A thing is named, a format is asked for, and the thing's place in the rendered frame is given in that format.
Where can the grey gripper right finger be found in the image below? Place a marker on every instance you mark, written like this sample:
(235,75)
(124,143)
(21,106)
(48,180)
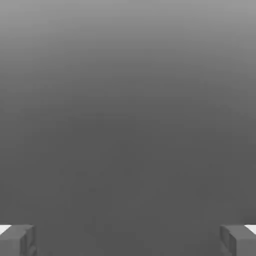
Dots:
(242,242)

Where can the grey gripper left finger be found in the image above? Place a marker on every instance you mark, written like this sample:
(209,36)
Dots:
(14,242)

